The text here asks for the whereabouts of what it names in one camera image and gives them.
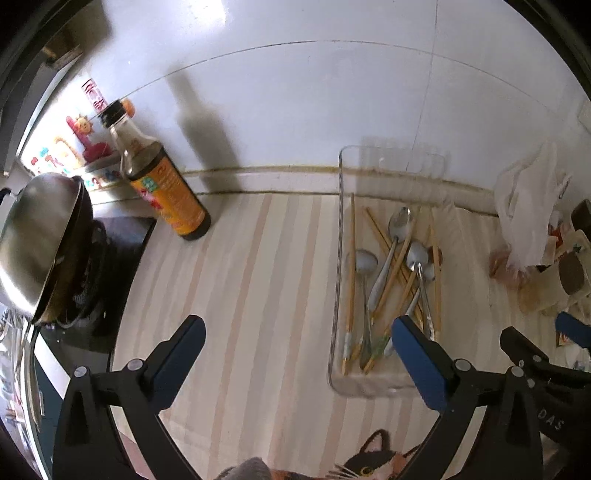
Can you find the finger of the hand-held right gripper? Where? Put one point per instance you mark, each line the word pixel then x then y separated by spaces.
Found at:
pixel 575 330
pixel 524 348

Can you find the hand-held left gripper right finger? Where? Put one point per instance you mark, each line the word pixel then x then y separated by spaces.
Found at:
pixel 420 364

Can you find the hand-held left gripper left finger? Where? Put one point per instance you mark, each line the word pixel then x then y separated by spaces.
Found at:
pixel 180 355

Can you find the clear plastic container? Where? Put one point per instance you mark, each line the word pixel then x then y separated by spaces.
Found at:
pixel 392 384

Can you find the medium steel spoon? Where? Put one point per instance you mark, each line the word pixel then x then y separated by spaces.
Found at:
pixel 431 273

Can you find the small round-bowl steel spoon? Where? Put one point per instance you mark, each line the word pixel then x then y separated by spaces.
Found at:
pixel 364 263

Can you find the pile of wooden chopsticks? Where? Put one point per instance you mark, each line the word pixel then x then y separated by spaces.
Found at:
pixel 352 258

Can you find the cream coloured jar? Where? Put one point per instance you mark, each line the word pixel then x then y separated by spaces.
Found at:
pixel 572 274

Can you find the striped cat print tablecloth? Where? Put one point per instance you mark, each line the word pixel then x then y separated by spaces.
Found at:
pixel 258 300

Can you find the black cooktop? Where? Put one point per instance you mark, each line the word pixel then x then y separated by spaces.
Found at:
pixel 111 277

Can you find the dark rimmed cup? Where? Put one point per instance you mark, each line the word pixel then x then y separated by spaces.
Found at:
pixel 582 213

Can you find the white plastic bag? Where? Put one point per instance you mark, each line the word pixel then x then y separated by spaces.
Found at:
pixel 526 207

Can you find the black wok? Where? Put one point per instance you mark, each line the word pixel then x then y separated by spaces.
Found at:
pixel 74 258

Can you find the soy sauce bottle orange label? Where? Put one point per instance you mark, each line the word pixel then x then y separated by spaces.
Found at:
pixel 161 184

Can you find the steel wok with lid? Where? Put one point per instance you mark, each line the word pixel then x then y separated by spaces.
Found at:
pixel 41 230

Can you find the colourful printed tin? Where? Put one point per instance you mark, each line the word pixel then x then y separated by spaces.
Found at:
pixel 92 159

